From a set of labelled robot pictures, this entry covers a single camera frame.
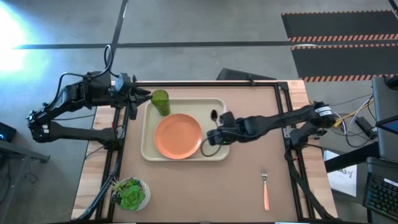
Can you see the white paper sign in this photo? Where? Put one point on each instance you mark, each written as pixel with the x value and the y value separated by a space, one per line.
pixel 345 183

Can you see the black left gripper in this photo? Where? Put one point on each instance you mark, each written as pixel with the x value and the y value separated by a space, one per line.
pixel 133 99

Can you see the green translucent plastic cup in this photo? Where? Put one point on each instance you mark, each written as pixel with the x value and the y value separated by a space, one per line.
pixel 160 102

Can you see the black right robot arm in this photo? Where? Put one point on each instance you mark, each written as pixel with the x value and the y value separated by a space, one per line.
pixel 280 119

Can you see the dark metal spoon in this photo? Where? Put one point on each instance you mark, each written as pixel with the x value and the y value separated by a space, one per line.
pixel 214 115

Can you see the black aluminium table frame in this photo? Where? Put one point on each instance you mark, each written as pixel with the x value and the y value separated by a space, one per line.
pixel 202 84

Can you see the black desk beam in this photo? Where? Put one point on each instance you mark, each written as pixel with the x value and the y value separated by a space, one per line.
pixel 348 160

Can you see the black hazard-striped floor mat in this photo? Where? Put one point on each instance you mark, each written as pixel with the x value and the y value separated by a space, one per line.
pixel 339 25
pixel 342 62

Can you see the beige plastic tray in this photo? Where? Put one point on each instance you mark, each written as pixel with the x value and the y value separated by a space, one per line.
pixel 192 107

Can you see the black backlit keyboard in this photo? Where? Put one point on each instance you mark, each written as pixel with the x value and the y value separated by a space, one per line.
pixel 382 196

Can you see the blue lit screen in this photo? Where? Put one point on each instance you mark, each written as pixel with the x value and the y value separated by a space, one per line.
pixel 391 126

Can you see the black frame clamp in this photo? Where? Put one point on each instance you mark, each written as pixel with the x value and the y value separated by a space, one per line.
pixel 251 81
pixel 134 79

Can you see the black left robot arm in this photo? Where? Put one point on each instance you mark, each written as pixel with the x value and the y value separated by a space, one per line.
pixel 77 96

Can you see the grey laptop lid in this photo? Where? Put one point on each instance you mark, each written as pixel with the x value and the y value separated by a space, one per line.
pixel 385 102

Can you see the grey metal stand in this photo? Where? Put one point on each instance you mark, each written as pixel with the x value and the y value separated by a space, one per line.
pixel 18 151

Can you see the brown table mat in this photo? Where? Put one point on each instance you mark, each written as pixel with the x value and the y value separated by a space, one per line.
pixel 186 193

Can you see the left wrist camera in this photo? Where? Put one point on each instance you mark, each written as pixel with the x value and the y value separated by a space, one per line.
pixel 122 82

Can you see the black round object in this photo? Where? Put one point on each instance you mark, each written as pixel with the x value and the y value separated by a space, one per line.
pixel 392 82

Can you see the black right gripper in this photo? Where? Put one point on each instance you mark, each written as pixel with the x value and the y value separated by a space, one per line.
pixel 230 132

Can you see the black power adapter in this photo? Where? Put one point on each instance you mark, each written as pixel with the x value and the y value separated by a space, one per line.
pixel 363 124

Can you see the succulent plant in white pot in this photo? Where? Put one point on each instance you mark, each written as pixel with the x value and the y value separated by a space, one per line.
pixel 132 197

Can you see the black device with blue light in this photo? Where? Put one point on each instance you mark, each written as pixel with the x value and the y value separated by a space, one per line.
pixel 6 132

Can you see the orange plastic plate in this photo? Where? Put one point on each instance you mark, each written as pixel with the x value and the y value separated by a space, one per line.
pixel 178 137

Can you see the black box behind table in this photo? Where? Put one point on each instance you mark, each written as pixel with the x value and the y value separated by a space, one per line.
pixel 236 74

